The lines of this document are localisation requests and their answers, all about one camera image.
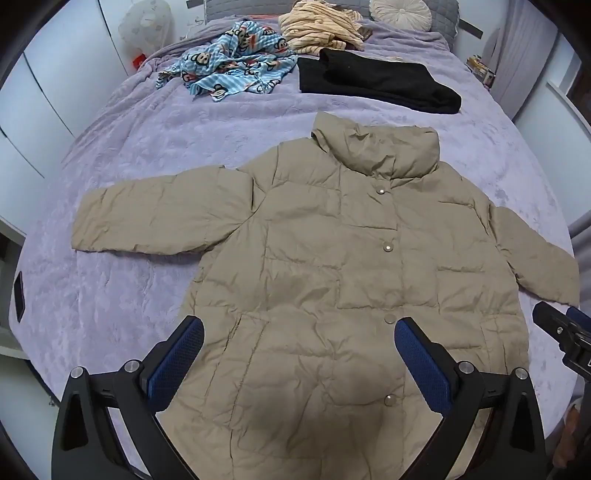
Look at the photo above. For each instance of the black phone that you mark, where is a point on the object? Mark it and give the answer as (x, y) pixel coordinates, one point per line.
(19, 295)

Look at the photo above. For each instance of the pale purple curtain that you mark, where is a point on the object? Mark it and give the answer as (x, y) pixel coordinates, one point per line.
(517, 50)

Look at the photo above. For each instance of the black folded garment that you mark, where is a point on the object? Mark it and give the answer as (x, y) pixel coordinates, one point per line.
(374, 78)

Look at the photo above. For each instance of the yellow striped garment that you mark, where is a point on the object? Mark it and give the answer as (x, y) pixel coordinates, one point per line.
(318, 25)

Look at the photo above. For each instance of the small boxes on nightstand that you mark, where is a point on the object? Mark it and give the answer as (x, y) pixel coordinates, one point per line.
(481, 69)

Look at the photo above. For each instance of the white desk fan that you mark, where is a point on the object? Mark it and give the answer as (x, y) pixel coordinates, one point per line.
(138, 23)

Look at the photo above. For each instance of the grey padded headboard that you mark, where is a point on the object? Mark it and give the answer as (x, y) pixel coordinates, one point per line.
(445, 10)

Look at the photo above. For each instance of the round cream pillow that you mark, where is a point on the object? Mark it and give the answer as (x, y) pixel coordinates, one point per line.
(400, 13)

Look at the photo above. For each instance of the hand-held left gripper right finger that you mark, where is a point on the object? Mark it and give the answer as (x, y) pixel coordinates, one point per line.
(422, 364)

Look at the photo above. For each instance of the blue monkey print garment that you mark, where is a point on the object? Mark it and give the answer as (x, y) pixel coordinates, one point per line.
(235, 60)

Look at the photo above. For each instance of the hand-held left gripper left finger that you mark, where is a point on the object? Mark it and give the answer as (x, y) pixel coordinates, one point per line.
(178, 364)

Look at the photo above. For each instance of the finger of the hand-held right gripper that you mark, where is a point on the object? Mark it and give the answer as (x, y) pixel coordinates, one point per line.
(554, 321)

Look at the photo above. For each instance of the person's right hand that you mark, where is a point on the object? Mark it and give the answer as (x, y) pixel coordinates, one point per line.
(567, 434)

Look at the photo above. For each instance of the white wardrobe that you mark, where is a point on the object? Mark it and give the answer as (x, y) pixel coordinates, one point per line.
(41, 101)

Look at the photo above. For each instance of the beige puffer jacket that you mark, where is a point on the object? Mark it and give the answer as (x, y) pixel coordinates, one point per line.
(323, 258)

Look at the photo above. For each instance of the purple plush blanket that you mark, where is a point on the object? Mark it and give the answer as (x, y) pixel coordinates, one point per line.
(147, 138)

